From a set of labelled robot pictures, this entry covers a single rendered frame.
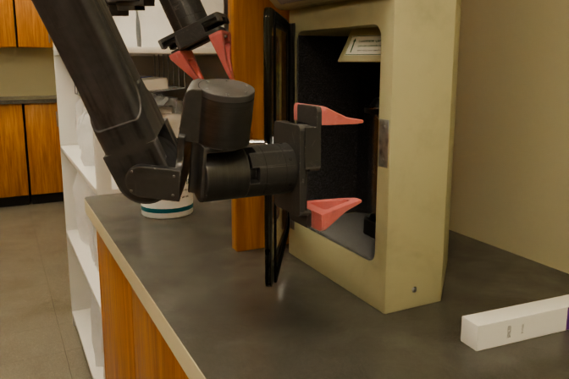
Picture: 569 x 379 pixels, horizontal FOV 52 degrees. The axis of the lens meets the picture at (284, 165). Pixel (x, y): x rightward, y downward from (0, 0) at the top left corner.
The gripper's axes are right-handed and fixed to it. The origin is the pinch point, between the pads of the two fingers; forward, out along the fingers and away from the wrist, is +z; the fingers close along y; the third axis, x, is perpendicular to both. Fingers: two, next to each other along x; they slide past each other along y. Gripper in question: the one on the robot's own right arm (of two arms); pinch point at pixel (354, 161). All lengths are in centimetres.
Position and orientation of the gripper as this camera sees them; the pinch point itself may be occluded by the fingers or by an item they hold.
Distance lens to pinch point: 70.1
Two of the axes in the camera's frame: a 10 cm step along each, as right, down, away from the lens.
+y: 0.0, -9.8, -1.8
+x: -4.5, -1.6, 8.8
